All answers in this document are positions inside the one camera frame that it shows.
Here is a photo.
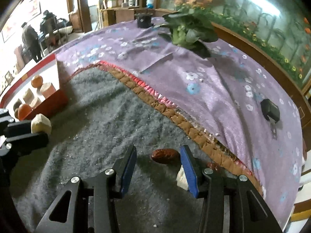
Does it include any small beige chunk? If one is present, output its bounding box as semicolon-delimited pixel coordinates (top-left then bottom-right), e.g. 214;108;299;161
176;165;189;190

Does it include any brown oval fruit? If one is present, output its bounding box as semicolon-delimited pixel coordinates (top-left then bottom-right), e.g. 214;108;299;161
14;108;19;120

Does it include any orange tangerine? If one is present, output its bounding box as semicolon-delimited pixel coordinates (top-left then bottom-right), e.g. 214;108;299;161
17;104;33;120
31;75;43;88

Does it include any large beige faceted chunk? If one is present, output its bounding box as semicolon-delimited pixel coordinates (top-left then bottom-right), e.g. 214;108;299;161
23;88;34;104

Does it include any red date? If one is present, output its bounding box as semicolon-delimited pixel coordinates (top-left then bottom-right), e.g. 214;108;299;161
151;148;180;165
207;162;220;171

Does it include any red white shallow box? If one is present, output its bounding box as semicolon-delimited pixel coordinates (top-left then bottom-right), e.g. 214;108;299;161
1;54;68;119

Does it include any grey felt mat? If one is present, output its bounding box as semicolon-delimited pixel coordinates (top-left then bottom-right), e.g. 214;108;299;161
9;62;266;233

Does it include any person in dark clothes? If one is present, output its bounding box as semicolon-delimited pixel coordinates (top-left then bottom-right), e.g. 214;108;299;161
22;22;42;63

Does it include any purple floral tablecloth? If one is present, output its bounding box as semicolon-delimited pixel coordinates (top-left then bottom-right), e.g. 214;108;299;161
56;17;303;227

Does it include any small black clip device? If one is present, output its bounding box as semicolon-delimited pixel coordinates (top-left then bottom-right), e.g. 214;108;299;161
260;99;280;135

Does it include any black cylindrical device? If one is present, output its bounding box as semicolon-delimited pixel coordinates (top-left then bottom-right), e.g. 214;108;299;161
135;13;153;28

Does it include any floral glass cabinet panel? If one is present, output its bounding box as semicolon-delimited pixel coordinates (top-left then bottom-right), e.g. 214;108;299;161
158;0;310;88

